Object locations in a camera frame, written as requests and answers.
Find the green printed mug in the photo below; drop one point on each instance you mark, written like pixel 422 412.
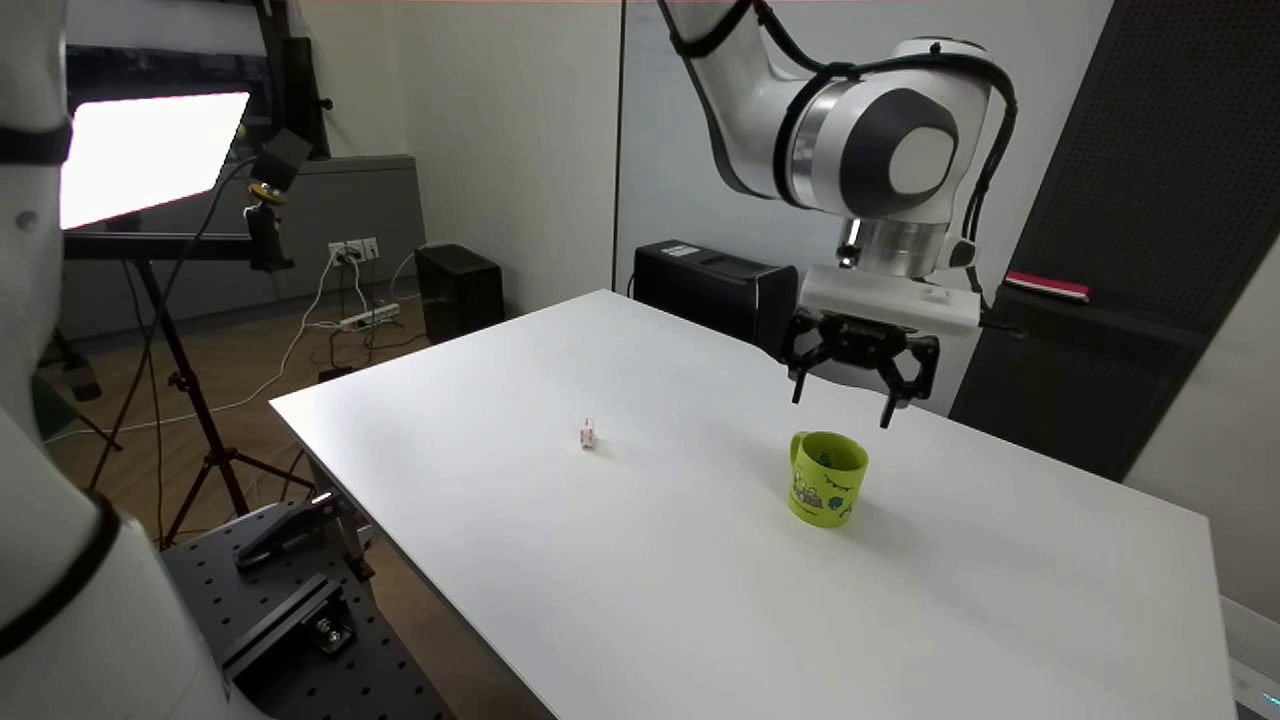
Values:
pixel 824 480

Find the black shelf cabinet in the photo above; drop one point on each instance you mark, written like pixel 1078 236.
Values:
pixel 1147 241

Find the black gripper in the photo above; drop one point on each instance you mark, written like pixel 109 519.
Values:
pixel 861 343

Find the small black floor box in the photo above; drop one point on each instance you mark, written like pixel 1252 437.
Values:
pixel 461 291

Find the small pink white tape roll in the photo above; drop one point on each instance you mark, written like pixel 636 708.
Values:
pixel 591 437

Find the black tripod stand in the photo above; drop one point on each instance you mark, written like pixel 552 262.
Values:
pixel 185 387

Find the studio softbox light on tripod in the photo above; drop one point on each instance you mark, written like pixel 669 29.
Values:
pixel 55 574

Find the bright studio light panel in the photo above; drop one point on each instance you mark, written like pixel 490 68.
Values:
pixel 144 154

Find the white floor power strip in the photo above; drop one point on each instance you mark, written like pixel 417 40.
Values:
pixel 368 317

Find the black clamp tool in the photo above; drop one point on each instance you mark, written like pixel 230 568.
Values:
pixel 281 533

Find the black computer box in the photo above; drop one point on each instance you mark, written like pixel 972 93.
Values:
pixel 706 282

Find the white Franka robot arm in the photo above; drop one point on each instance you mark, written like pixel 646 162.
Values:
pixel 760 104

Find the pink item on shelf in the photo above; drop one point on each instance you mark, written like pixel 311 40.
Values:
pixel 1047 286

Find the black perforated breadboard plate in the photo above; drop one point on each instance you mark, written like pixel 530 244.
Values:
pixel 333 652

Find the black camera on stand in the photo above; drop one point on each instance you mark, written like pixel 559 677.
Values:
pixel 272 203

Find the white wall socket strip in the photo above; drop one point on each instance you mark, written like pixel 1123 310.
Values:
pixel 355 249

